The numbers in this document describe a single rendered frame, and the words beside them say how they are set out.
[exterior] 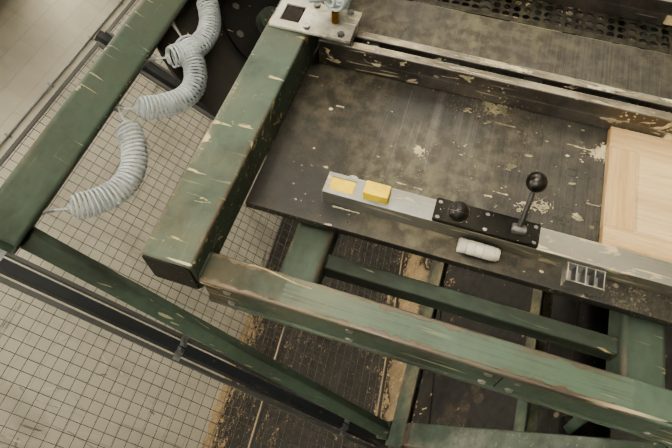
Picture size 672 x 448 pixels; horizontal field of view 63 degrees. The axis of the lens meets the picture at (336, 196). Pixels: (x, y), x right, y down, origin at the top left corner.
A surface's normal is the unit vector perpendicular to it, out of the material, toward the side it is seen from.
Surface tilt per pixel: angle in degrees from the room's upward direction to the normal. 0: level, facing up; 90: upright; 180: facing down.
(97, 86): 90
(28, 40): 90
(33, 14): 90
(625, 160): 55
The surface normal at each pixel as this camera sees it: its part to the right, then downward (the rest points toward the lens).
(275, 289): 0.00, -0.52
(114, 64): 0.54, -0.28
